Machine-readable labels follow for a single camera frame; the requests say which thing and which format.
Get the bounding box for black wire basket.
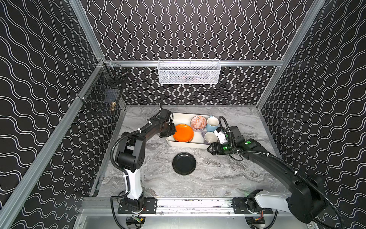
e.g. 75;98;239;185
77;59;130;117

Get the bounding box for lavender mug white inside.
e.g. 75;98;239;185
202;132;218;145

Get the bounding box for white wire mesh basket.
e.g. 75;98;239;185
157;59;221;85

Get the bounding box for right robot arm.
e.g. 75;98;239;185
207;116;328;223

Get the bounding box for orange plate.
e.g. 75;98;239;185
173;124;194;142

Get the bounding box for white plastic bin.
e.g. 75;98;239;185
166;113;212;149

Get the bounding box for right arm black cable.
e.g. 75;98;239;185
228;148;347;229

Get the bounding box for light blue mug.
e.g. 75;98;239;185
206;116;219;132

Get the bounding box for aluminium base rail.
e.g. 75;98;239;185
74;196;318;229

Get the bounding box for black plate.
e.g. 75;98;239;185
172;152;196;176

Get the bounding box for red patterned bowl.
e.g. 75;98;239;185
190;115;207;131

